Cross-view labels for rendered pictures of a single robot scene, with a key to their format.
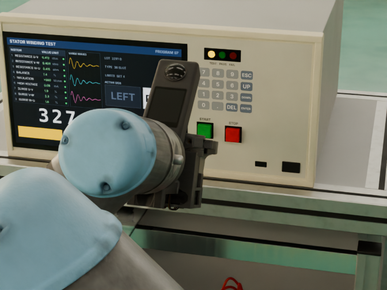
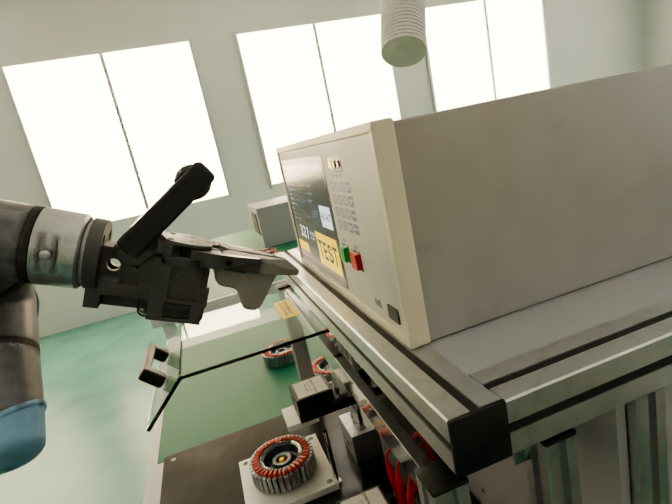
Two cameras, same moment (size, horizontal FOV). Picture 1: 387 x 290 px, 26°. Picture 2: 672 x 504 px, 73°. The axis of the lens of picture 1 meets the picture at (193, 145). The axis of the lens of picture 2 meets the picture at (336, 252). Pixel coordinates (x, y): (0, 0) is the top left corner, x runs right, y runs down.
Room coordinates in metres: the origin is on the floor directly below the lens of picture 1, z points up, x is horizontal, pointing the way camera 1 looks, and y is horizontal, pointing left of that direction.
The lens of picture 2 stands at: (0.77, -0.46, 1.31)
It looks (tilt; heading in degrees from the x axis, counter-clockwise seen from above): 13 degrees down; 61
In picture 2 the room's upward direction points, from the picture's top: 12 degrees counter-clockwise
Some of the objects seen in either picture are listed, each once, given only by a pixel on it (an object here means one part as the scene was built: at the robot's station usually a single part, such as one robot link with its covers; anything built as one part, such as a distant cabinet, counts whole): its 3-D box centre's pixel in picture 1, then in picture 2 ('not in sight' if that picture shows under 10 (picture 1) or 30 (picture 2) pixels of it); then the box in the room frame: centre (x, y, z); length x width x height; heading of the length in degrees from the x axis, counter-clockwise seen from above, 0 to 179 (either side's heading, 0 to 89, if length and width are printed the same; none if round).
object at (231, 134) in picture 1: (232, 134); (357, 260); (1.02, -0.05, 1.18); 0.02 x 0.01 x 0.02; 76
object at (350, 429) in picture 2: not in sight; (360, 434); (1.09, 0.18, 0.80); 0.07 x 0.05 x 0.06; 76
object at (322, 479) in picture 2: not in sight; (286, 474); (0.95, 0.21, 0.78); 0.15 x 0.15 x 0.01; 76
